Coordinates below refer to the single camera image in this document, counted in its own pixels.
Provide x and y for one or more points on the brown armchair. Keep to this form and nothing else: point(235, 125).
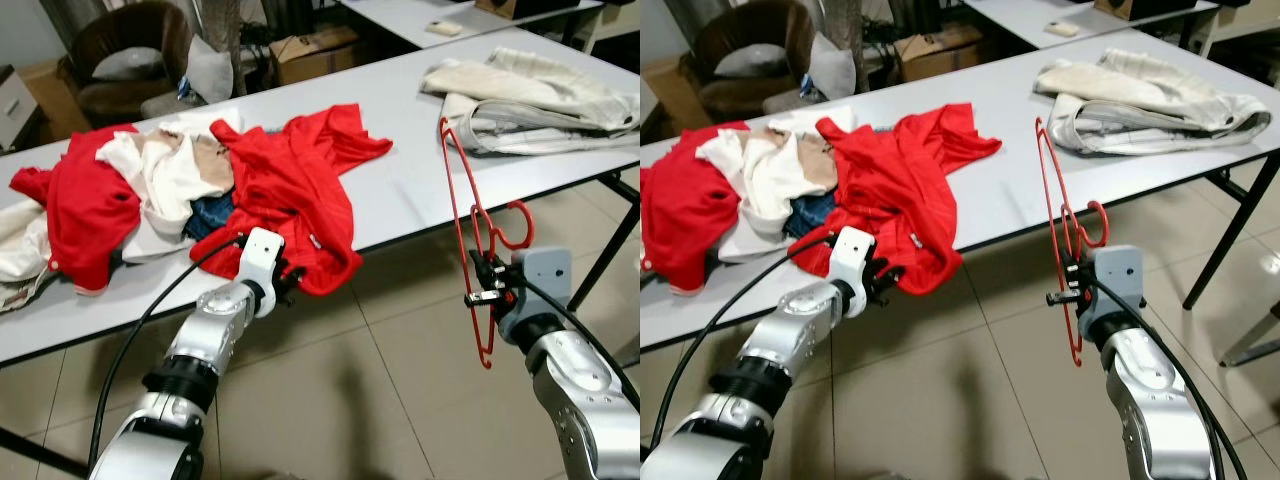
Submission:
point(150, 20)
point(770, 25)

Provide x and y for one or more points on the white folding table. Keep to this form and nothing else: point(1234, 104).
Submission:
point(420, 190)
point(1040, 190)

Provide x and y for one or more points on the grey seat cushion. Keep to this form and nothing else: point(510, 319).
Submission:
point(752, 60)
point(128, 63)

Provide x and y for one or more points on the red plastic hanger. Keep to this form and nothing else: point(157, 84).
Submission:
point(1050, 200)
point(453, 190)

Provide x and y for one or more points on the off-white crumpled garment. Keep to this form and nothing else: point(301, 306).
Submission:
point(20, 250)

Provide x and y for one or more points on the taped cardboard box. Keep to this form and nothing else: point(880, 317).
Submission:
point(315, 60)
point(940, 55)

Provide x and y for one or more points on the blue jeans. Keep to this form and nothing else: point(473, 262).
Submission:
point(812, 212)
point(212, 215)

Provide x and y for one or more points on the tan garment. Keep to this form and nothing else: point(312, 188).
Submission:
point(815, 160)
point(210, 160)

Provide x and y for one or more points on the cream white shirt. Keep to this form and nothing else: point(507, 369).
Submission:
point(765, 190)
point(165, 185)

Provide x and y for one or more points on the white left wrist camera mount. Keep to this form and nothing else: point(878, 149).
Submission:
point(852, 255)
point(262, 255)

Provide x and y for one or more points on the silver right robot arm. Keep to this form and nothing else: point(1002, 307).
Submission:
point(1160, 400)
point(580, 390)

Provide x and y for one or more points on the light grey jacket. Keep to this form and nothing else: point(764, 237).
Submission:
point(1150, 135)
point(530, 135)

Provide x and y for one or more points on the brown textured pole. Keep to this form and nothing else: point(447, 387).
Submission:
point(847, 45)
point(225, 45)

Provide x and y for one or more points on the red knit shirt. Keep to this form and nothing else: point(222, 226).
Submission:
point(890, 190)
point(290, 190)

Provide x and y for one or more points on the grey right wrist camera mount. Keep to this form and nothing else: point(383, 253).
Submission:
point(545, 285)
point(1118, 285)

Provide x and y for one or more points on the small beige pouch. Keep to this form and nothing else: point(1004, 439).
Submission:
point(445, 28)
point(1062, 28)

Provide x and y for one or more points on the grey pillow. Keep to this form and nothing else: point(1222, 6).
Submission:
point(210, 70)
point(835, 65)

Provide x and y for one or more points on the cream folded garment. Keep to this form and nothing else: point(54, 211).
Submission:
point(520, 80)
point(1140, 80)

